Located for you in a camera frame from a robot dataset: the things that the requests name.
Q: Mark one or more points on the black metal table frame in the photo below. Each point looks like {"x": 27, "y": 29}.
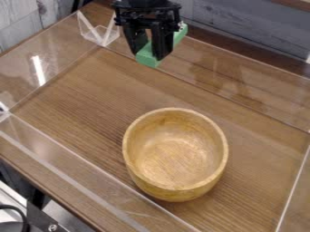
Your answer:
{"x": 28, "y": 210}

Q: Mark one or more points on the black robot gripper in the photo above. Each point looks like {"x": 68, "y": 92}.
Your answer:
{"x": 138, "y": 15}

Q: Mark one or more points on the brown wooden bowl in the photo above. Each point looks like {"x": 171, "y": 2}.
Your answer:
{"x": 175, "y": 152}

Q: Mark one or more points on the green rectangular block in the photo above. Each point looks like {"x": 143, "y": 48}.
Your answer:
{"x": 145, "y": 56}

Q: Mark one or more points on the clear acrylic tray enclosure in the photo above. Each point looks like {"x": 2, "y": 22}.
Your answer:
{"x": 71, "y": 95}

